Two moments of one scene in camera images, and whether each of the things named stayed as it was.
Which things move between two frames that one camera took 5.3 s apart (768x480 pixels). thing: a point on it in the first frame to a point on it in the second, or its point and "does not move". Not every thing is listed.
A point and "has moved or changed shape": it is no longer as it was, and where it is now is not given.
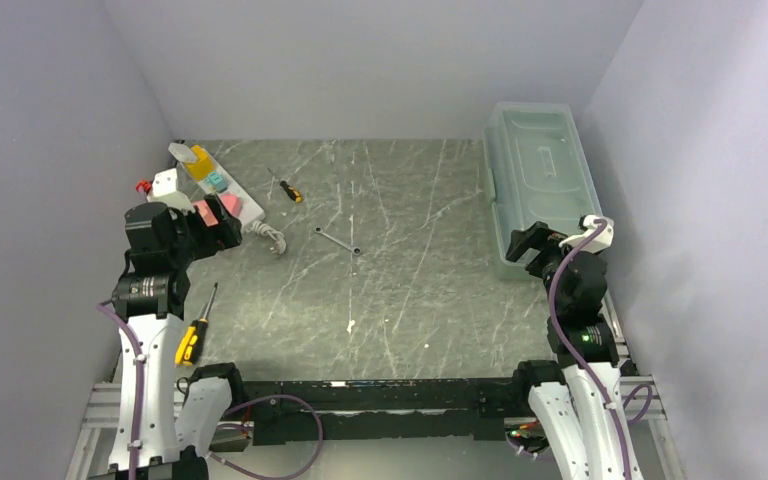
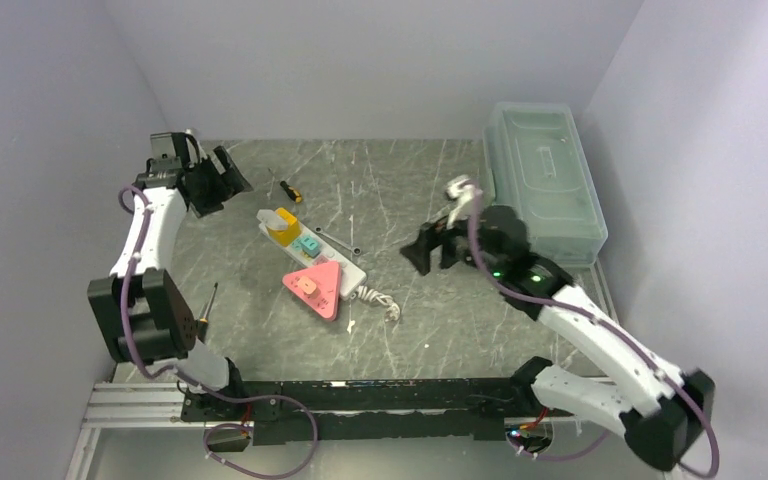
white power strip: (251, 212) to (351, 275)
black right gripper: (534, 236) to (418, 253)
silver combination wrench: (355, 250) does not move
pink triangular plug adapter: (231, 203) to (320, 285)
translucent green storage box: (538, 171) does not move
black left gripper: (226, 233) to (230, 181)
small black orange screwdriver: (292, 192) does not move
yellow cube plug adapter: (203, 166) has moved or changed shape
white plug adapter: (182, 152) has moved or changed shape
